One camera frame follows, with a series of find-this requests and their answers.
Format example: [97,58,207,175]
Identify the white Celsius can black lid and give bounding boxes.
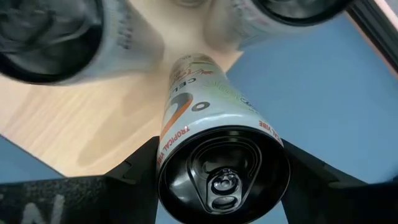
[203,0,355,52]
[156,53,292,224]

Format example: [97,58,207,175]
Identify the wooden shelf black metal frame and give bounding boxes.
[0,0,245,179]

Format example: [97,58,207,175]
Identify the white Celsius can yellow band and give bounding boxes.
[0,0,165,86]

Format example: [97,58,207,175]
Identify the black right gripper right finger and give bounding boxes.
[281,139,398,224]

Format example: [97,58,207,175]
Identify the black table frame rails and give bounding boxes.
[345,0,398,78]

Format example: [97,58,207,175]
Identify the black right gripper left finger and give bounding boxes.
[0,136,161,224]

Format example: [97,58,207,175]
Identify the blue table mat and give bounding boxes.
[0,14,398,224]

